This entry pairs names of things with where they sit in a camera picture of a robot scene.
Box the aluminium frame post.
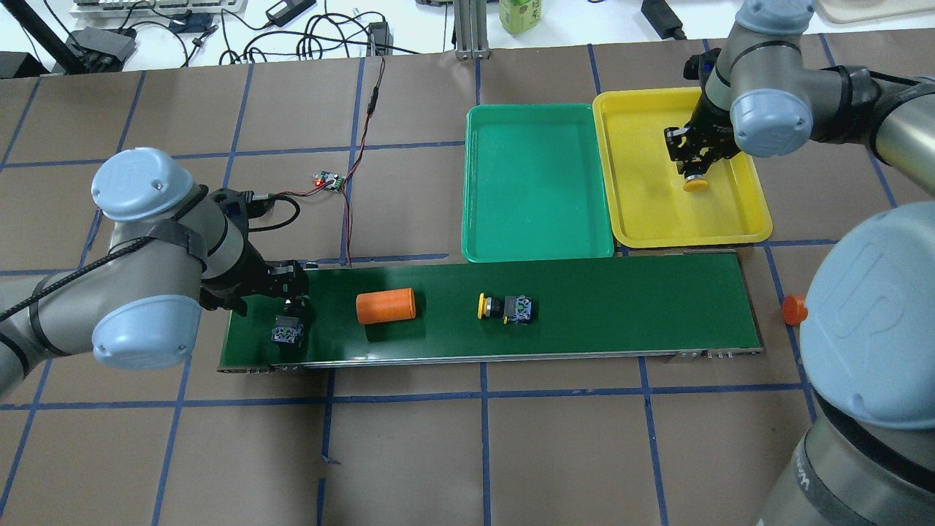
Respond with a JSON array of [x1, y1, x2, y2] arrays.
[[453, 0, 490, 62]]

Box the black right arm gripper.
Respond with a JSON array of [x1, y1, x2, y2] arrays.
[[664, 91, 739, 176]]

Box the yellow push button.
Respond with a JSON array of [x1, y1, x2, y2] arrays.
[[682, 169, 709, 193], [476, 292, 534, 325]]

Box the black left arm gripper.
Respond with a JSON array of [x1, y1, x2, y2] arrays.
[[198, 188, 308, 316]]

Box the small motor controller board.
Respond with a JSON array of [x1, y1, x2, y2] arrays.
[[313, 171, 348, 193]]

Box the green drink bottle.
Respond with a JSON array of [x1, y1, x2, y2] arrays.
[[498, 0, 542, 34]]

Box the green plastic tray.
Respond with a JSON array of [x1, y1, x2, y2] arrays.
[[461, 104, 615, 263]]

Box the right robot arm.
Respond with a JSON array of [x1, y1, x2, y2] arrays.
[[665, 1, 934, 525]]

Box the green push button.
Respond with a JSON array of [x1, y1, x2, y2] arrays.
[[270, 310, 306, 348]]

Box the plain orange cylinder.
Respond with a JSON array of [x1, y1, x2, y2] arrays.
[[355, 289, 416, 326]]

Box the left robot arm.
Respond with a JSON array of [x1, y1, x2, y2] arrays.
[[1, 148, 308, 397]]

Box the green conveyor belt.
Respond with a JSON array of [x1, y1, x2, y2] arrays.
[[218, 252, 763, 373]]

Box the yellow plastic tray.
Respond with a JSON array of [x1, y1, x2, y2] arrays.
[[592, 88, 774, 248]]

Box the orange cylinder with 4680 print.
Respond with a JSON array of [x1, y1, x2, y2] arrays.
[[781, 295, 809, 327]]

